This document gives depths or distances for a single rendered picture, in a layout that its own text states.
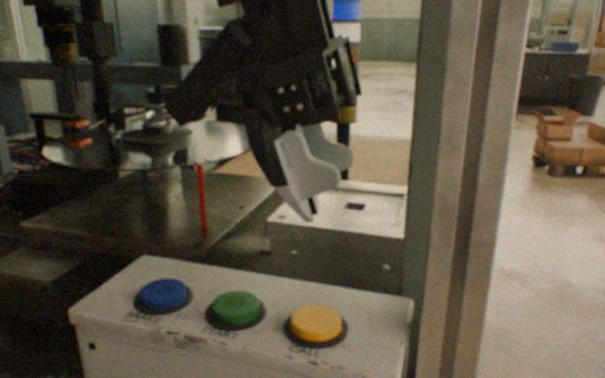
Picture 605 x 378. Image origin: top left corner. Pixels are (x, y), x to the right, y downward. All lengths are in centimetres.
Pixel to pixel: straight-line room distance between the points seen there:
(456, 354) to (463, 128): 17
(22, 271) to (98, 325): 30
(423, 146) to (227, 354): 24
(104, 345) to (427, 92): 35
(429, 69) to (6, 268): 59
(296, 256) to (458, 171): 31
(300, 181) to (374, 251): 18
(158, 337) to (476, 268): 25
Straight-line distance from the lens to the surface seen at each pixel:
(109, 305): 46
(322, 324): 39
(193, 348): 41
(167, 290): 45
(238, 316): 40
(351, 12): 79
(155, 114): 79
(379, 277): 58
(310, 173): 41
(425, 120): 44
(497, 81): 33
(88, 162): 71
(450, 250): 36
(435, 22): 43
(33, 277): 71
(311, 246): 58
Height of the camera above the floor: 113
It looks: 19 degrees down
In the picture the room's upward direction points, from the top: straight up
